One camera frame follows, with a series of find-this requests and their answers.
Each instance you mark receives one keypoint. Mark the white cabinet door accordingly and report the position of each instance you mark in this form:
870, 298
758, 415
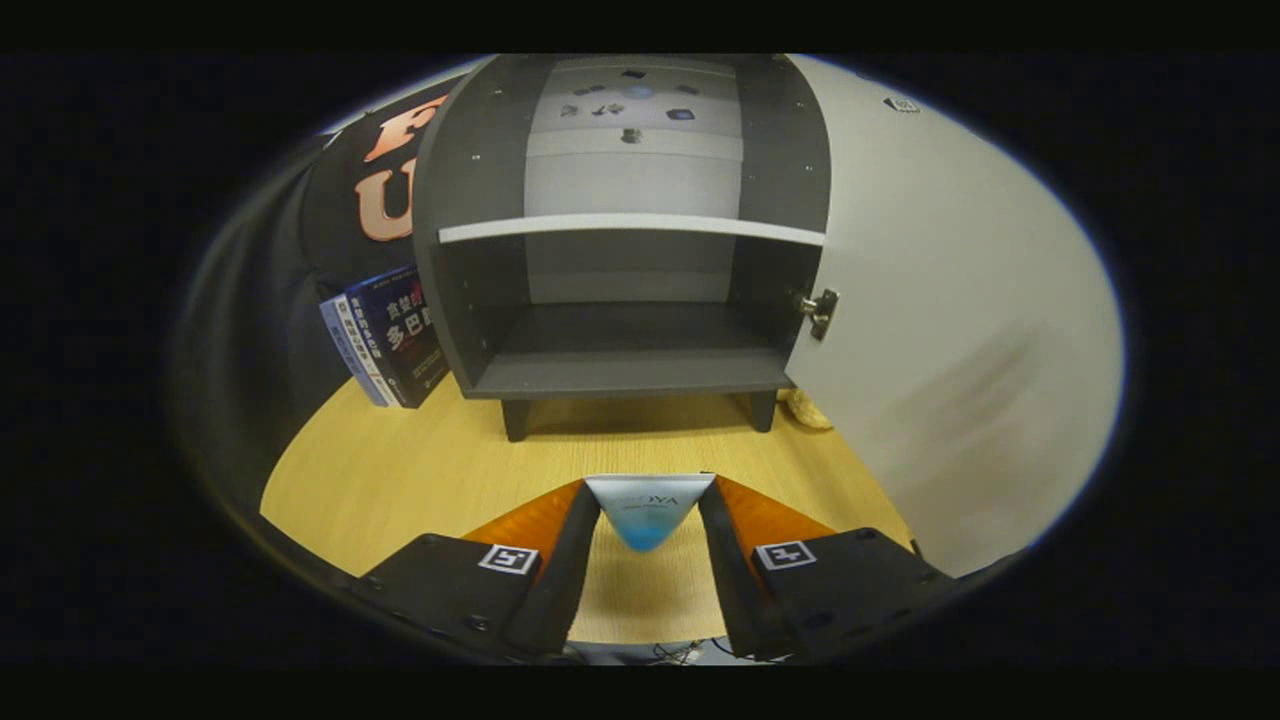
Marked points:
950, 300

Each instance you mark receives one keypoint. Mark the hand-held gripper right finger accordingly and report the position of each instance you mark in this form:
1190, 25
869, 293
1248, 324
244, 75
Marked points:
735, 580

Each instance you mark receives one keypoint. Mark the white spine book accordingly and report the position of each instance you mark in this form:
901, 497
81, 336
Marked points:
362, 345

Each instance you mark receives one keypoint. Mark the yellow plush toy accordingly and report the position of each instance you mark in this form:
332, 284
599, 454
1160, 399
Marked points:
805, 410

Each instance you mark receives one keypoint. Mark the pale blue book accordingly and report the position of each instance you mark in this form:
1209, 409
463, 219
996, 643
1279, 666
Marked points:
340, 345

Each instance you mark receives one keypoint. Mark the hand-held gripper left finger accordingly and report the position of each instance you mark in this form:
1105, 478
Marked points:
565, 580

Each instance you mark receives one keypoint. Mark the blue and white tube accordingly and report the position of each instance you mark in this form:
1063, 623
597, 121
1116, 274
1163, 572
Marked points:
648, 515

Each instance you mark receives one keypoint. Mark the metal door hinge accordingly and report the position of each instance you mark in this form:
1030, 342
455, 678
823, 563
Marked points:
822, 308

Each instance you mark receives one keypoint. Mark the dark blue book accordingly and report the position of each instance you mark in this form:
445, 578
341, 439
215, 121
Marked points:
410, 330

